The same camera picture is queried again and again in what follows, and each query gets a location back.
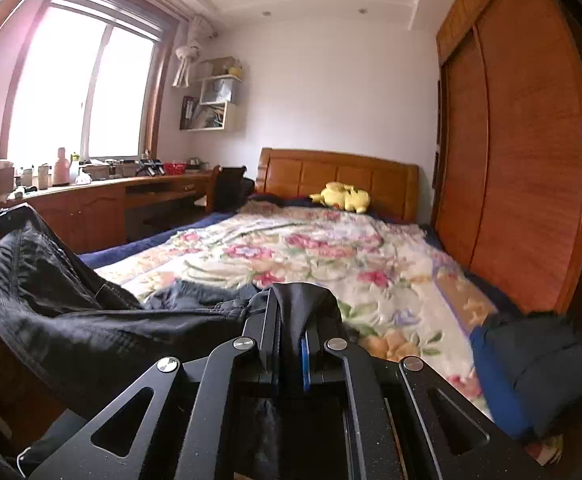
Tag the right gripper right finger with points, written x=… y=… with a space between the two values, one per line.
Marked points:
x=375 y=419

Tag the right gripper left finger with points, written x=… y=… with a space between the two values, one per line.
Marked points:
x=211 y=418

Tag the black jacket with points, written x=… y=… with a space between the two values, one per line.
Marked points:
x=89 y=339

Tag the floral bed blanket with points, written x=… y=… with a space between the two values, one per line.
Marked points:
x=401 y=295

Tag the blue garment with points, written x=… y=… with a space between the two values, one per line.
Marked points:
x=530 y=371

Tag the wooden desk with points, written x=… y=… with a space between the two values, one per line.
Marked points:
x=92 y=217

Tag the wooden headboard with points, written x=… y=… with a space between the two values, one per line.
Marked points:
x=393 y=186

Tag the yellow plush toy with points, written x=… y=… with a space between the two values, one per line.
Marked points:
x=344 y=197

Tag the red basket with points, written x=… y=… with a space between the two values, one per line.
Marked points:
x=174 y=168

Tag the black binoculars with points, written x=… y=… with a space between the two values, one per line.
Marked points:
x=150 y=168

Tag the pink bottle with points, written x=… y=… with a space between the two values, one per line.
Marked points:
x=61 y=169

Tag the wooden wardrobe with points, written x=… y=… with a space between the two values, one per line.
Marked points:
x=508 y=203

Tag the window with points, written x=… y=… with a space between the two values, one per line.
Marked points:
x=90 y=79

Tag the white wall shelf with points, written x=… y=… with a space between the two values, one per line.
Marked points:
x=210 y=102

